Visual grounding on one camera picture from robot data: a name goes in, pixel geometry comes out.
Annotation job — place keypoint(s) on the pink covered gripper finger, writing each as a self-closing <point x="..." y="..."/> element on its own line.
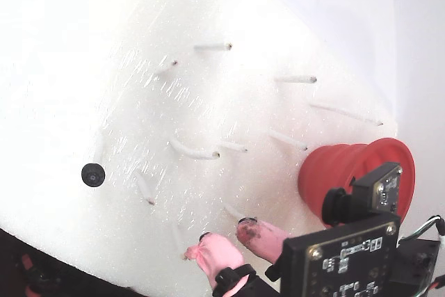
<point x="267" y="241"/>
<point x="219" y="255"/>

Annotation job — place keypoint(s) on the red collapsible cup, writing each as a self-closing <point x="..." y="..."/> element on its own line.
<point x="330" y="172"/>

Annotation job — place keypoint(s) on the curved white paper stick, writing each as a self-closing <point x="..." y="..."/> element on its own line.
<point x="194" y="152"/>

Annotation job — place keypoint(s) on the dark blueberry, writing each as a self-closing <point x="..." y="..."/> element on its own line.
<point x="93" y="175"/>

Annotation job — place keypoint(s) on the white foam board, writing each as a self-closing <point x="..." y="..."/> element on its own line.
<point x="208" y="102"/>

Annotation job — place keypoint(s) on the red and black clamp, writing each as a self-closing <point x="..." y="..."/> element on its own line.
<point x="29" y="264"/>

